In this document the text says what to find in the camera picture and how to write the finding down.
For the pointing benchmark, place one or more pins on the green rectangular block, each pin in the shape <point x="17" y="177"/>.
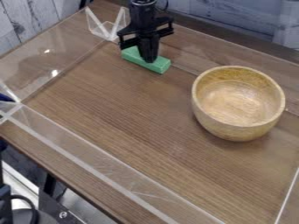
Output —
<point x="160" y="66"/>

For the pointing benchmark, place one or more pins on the clear acrylic corner bracket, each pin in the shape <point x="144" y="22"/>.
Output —
<point x="106" y="29"/>

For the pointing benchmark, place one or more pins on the light wooden bowl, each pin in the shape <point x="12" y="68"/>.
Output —
<point x="238" y="102"/>

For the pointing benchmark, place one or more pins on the black table leg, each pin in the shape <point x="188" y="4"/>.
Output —
<point x="50" y="184"/>

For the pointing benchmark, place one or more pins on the clear acrylic tray wall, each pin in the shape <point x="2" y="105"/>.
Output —
<point x="136" y="141"/>

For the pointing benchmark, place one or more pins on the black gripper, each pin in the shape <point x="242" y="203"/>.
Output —
<point x="146" y="29"/>

